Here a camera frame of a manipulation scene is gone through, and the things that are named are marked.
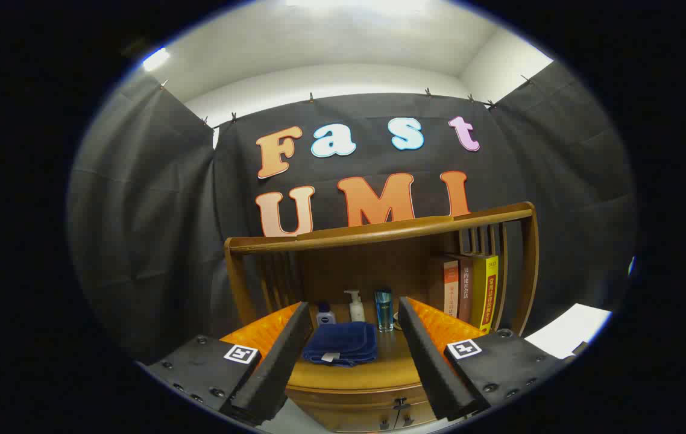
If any orange and white book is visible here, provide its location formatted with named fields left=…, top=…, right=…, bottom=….
left=429, top=256, right=460, bottom=318

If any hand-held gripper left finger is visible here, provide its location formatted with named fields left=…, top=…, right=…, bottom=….
left=138, top=301, right=313, bottom=426

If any blue folded towel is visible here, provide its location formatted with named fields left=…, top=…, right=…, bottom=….
left=302, top=321, right=379, bottom=367

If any ceiling light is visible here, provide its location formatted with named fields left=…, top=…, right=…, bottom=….
left=142, top=47, right=171, bottom=72

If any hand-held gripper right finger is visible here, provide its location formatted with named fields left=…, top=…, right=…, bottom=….
left=398, top=295, right=568, bottom=423

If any brown book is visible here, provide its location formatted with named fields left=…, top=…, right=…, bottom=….
left=452, top=254, right=474, bottom=323

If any yellow book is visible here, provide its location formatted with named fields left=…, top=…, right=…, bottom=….
left=470, top=254, right=499, bottom=334

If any blue glass bottle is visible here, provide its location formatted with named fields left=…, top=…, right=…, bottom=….
left=374, top=288, right=394, bottom=333

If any wooden countertop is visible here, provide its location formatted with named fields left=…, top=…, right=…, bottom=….
left=286, top=301, right=427, bottom=391

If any wooden cabinet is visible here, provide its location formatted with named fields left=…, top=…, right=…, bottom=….
left=224, top=202, right=540, bottom=432

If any white pump bottle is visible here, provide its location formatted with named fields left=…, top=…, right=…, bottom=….
left=344, top=290, right=366, bottom=322

